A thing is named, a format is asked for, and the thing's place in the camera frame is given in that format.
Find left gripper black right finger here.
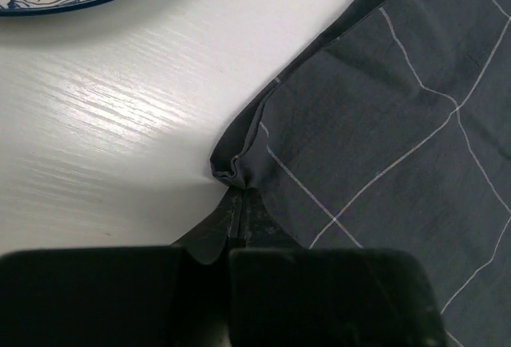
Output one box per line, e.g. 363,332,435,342
238,189,299,249

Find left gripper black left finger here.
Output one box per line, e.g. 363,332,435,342
173,187,244,265

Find dark grey checked cloth placemat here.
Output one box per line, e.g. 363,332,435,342
211,0,510,346

